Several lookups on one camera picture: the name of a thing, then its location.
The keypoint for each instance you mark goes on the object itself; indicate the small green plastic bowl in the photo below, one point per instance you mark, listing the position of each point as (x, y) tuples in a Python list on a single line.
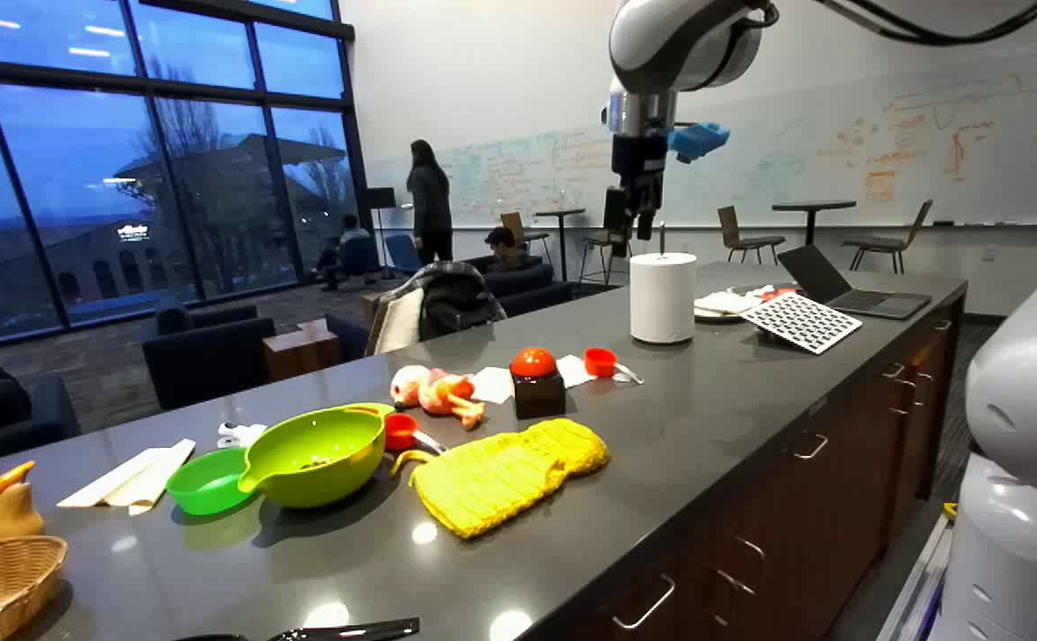
[(199, 487)]

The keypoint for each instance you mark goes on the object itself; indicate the dark blue armchair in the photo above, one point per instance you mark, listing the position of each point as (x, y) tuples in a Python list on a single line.
[(199, 358)]

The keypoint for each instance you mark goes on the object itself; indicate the red toy tomato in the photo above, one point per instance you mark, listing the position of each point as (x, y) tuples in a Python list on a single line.
[(533, 364)]

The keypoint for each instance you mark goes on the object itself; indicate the white folded napkin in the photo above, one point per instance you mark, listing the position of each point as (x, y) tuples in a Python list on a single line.
[(128, 478)]

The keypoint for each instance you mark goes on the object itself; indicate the large lime green bowl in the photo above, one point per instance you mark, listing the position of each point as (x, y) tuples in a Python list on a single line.
[(316, 459)]

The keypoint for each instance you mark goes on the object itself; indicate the small clear plastic piece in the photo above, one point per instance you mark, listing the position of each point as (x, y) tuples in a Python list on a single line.
[(240, 438)]

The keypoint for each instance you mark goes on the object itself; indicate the seated person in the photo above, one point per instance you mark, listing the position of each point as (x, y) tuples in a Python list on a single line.
[(351, 251)]

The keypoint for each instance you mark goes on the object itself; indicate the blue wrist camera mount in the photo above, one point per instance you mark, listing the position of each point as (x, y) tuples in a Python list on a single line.
[(696, 141)]

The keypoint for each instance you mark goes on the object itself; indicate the white paper towel roll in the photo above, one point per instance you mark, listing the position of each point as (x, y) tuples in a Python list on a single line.
[(663, 297)]

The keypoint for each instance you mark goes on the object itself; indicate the black metal utensil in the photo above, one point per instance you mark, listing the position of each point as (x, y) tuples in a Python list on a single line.
[(340, 630)]

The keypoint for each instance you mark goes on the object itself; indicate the tan wooden scoop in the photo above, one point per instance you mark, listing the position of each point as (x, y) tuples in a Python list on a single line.
[(12, 518)]

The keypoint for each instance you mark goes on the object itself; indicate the dark sofa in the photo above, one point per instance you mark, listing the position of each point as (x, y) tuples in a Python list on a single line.
[(0, 414)]

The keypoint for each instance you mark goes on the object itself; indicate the white dish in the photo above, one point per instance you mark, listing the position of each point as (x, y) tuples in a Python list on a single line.
[(723, 307)]

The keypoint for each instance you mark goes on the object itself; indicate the dark open laptop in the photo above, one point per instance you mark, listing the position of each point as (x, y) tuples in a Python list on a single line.
[(875, 305)]

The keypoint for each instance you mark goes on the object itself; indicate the orange and white plush toy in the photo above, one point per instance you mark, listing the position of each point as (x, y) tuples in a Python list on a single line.
[(431, 390)]

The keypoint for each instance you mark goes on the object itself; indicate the blue lounge sofa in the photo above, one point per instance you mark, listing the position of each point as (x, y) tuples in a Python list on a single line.
[(517, 282)]

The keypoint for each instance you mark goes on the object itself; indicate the white computer keyboard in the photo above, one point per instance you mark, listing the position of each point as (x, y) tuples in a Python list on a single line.
[(802, 321)]

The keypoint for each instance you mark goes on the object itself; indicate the standing person in dark clothes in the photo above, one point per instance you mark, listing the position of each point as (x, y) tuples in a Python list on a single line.
[(429, 202)]

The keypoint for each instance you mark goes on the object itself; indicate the black square box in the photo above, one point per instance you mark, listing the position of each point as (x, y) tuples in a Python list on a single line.
[(538, 401)]

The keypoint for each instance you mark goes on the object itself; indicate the dark wood counter cabinet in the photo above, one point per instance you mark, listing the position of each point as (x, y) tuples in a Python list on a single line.
[(778, 537)]

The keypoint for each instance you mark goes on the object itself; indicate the brown café chair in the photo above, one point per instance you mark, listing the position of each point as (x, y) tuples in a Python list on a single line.
[(610, 256), (892, 245), (730, 229)]

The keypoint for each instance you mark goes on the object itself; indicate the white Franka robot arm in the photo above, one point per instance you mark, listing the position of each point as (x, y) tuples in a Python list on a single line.
[(670, 41)]

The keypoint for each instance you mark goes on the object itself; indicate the yellow knitted cloth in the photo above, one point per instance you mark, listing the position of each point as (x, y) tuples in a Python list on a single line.
[(505, 474)]

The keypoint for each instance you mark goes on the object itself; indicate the large glass window wall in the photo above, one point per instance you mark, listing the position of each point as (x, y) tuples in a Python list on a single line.
[(64, 179)]

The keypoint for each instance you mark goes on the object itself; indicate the white paper sheet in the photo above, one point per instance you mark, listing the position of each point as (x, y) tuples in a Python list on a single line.
[(489, 388)]

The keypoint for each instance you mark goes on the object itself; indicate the round high table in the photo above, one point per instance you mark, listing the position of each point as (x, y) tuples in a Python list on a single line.
[(561, 214), (812, 207)]

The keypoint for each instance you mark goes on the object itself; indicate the brown box side table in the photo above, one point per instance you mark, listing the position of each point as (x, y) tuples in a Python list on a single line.
[(299, 352)]

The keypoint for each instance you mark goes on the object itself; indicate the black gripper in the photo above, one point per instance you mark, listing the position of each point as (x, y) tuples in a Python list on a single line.
[(640, 164)]

